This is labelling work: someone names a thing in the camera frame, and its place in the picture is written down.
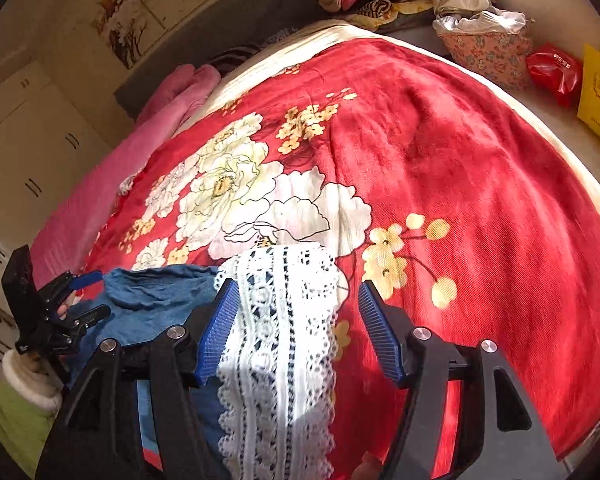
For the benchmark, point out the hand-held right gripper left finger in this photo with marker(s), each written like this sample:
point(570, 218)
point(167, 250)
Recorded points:
point(219, 327)

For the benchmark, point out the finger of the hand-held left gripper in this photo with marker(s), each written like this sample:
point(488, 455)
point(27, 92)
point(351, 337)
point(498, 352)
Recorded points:
point(87, 279)
point(87, 317)

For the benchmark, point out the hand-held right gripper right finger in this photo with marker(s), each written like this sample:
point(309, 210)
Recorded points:
point(380, 332)

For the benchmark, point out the blue denim pants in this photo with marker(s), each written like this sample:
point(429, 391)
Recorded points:
point(145, 300)

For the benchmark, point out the pink quilt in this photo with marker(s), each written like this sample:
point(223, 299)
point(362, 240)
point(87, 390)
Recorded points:
point(105, 180)

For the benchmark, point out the cream wardrobe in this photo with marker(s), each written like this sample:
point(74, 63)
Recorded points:
point(30, 160)

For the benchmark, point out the red floral blanket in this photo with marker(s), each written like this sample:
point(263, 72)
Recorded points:
point(430, 160)

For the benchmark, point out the grey headboard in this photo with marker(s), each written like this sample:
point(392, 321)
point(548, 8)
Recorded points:
point(190, 40)

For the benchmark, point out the striped pillow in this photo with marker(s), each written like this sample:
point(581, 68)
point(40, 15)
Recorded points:
point(232, 57)

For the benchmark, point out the floral fabric bag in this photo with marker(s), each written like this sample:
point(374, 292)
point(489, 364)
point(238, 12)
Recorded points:
point(485, 60)

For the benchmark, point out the red plastic bag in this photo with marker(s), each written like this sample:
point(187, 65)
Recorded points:
point(555, 72)

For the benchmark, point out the white cloth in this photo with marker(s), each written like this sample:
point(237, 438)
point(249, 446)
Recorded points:
point(480, 22)

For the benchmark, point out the tree print wall panel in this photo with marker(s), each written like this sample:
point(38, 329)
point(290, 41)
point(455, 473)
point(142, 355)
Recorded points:
point(125, 20)

